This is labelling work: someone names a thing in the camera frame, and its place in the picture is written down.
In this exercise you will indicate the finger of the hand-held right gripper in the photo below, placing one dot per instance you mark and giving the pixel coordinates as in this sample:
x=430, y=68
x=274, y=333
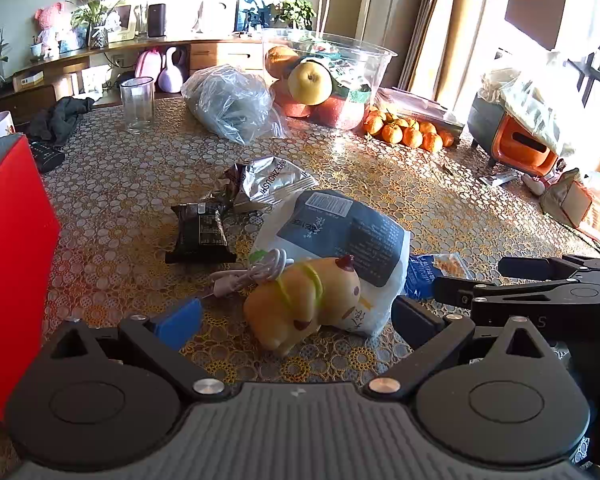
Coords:
x=455, y=291
x=525, y=266

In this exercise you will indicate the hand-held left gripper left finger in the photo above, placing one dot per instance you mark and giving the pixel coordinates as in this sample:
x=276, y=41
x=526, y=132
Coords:
x=180, y=322

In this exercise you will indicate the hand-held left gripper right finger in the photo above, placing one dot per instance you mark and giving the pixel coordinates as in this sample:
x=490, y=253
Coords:
x=415, y=319

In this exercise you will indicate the blue snack packet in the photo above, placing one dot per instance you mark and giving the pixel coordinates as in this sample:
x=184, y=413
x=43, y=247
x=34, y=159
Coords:
x=425, y=272

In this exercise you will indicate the yellow dog toy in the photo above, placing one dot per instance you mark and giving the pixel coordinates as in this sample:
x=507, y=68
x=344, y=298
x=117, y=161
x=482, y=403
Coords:
x=290, y=310

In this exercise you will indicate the silver snack packet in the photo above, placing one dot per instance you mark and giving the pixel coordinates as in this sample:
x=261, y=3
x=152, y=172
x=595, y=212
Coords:
x=267, y=182

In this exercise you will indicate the red cardboard box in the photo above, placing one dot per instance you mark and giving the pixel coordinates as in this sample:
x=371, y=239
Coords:
x=10, y=260

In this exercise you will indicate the orange and grey desktop bin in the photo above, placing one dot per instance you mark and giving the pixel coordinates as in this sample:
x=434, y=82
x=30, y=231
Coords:
x=515, y=142

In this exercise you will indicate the lace-covered desktop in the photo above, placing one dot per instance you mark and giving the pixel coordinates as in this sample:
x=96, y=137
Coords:
x=130, y=200

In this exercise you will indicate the small silver wrapper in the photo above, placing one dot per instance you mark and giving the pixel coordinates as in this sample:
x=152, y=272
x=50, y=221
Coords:
x=500, y=178

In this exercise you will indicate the black snack packet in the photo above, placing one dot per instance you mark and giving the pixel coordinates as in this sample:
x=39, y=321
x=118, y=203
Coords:
x=202, y=232

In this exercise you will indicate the white bag with dark label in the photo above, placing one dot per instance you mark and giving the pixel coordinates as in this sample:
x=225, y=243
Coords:
x=340, y=230

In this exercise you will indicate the pile of tangerines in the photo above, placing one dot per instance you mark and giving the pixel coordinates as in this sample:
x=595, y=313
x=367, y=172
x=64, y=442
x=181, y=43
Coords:
x=410, y=135

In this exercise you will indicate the clear bin liner bag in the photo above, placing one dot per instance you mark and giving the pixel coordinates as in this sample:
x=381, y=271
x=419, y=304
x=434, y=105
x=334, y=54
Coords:
x=540, y=95

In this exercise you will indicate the flat clear plastic bag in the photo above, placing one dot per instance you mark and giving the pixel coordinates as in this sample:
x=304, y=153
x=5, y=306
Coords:
x=420, y=105

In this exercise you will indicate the red apple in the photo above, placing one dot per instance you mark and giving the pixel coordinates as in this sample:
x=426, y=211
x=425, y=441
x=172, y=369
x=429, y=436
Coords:
x=337, y=114
x=290, y=102

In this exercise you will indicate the black remote control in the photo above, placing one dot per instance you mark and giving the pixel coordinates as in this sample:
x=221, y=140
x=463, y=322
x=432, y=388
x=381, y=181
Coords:
x=47, y=156

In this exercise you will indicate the clear drinking glass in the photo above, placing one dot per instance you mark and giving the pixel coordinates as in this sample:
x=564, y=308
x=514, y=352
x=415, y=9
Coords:
x=137, y=107

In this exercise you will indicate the green snack packet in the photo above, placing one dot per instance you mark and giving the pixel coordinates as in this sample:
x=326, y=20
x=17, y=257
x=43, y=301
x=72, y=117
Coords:
x=352, y=82

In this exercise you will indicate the dark grey cloth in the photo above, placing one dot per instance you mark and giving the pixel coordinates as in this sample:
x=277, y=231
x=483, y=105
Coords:
x=60, y=117

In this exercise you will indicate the lavender swan ornament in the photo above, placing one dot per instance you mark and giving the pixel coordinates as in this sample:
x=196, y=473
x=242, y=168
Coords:
x=171, y=77

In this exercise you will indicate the clear plastic fruit tub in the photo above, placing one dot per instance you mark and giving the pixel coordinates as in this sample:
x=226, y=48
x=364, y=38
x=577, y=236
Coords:
x=360, y=65

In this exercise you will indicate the beige curtain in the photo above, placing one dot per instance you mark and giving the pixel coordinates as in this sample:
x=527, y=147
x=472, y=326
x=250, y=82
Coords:
x=450, y=25

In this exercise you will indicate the wooden television cabinet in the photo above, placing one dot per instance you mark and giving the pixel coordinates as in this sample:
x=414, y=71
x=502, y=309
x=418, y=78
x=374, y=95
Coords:
x=215, y=55

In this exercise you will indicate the orange fruit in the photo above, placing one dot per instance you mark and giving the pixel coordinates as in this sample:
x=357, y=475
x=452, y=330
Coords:
x=280, y=60

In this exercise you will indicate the small white box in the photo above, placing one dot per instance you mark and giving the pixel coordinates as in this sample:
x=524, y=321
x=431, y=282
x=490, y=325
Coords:
x=27, y=81

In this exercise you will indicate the clear glass vase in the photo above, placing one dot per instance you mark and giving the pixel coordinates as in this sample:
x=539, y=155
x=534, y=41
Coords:
x=141, y=22

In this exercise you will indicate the black speaker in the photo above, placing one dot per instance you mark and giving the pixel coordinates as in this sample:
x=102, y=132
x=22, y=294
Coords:
x=156, y=20

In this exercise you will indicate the small white plant pot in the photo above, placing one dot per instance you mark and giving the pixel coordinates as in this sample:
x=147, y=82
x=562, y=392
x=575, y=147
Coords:
x=36, y=50

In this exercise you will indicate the potted plant in patterned pot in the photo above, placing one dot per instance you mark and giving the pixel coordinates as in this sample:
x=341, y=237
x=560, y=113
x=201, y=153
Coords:
x=98, y=25

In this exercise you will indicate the leafy green potted plant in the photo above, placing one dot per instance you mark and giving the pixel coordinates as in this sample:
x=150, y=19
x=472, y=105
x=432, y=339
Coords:
x=295, y=14

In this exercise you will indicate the blue picture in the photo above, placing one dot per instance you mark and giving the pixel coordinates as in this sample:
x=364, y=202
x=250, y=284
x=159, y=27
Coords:
x=252, y=10

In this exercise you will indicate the pink teddy bear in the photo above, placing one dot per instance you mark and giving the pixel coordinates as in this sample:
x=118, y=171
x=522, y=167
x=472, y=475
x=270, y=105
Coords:
x=50, y=25

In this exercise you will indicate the white picture frame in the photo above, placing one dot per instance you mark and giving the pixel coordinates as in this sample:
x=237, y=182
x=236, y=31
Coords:
x=121, y=22

